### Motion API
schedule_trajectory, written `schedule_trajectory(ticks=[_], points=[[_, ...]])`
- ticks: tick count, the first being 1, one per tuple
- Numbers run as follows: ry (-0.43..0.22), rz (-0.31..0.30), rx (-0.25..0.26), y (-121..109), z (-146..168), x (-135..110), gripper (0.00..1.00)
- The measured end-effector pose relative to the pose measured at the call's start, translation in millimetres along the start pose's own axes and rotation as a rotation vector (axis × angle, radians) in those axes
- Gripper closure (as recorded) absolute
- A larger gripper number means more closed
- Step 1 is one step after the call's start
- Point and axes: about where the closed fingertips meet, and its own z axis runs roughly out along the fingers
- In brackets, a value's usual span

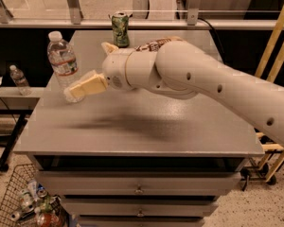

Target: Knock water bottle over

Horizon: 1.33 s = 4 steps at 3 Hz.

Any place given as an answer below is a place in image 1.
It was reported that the green soda can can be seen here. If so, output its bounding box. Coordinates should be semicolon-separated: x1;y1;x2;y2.
112;11;130;47

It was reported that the black side table frame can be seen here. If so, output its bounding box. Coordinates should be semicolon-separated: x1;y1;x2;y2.
0;86;45;172

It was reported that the black power cable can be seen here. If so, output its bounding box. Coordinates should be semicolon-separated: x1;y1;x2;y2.
197;17;226;60

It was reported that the brown chip bag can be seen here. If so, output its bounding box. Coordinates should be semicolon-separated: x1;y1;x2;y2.
135;36;182;52

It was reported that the grey drawer cabinet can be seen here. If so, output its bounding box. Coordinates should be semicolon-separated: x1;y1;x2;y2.
12;29;265;227

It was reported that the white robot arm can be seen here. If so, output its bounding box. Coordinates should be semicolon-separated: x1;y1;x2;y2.
64;40;284;148

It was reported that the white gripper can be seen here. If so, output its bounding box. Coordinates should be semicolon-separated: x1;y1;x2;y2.
63;42;133;99

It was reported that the clear plastic water bottle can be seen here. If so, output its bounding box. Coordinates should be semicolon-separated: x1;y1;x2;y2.
47;31;83;103

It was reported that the small water bottle on shelf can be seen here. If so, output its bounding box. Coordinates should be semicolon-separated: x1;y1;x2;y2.
9;65;31;96

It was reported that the wire basket with trash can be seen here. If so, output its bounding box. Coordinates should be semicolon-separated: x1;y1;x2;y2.
0;164;68;227

